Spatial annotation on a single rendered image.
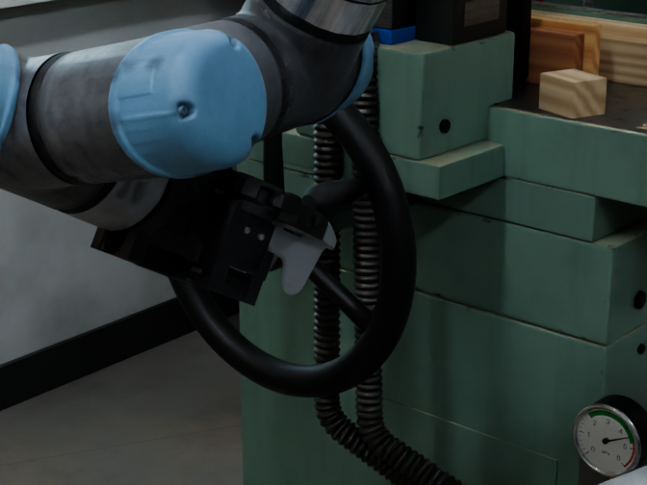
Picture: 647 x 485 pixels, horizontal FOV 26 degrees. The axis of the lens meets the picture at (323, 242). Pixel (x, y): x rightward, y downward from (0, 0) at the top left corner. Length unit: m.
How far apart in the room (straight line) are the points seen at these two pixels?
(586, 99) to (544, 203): 0.10
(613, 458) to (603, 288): 0.14
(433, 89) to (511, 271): 0.19
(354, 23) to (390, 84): 0.35
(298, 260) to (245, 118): 0.28
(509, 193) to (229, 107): 0.54
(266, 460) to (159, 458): 1.03
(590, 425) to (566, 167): 0.21
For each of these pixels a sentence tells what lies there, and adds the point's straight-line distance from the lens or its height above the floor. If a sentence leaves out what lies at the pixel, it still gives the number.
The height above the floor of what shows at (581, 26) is 0.96.
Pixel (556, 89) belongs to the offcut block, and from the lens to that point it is 1.20.
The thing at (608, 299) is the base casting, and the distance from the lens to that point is 1.20.
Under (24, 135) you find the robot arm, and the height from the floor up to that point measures 0.99.
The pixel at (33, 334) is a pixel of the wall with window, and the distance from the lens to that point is 2.80.
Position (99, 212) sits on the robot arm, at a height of 0.92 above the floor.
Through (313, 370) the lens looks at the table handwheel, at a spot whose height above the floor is 0.70.
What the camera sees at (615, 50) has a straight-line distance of 1.33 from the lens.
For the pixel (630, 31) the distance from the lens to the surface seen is 1.34.
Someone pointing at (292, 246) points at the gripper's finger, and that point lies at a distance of 0.99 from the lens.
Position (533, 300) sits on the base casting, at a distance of 1.24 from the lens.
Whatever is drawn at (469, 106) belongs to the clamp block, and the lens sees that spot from 1.20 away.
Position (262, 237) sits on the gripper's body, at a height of 0.88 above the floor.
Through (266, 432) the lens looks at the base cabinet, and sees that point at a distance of 1.52.
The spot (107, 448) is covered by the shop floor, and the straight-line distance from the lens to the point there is 2.61.
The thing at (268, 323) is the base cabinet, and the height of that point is 0.63.
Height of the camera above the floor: 1.18
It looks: 19 degrees down
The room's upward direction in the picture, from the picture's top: straight up
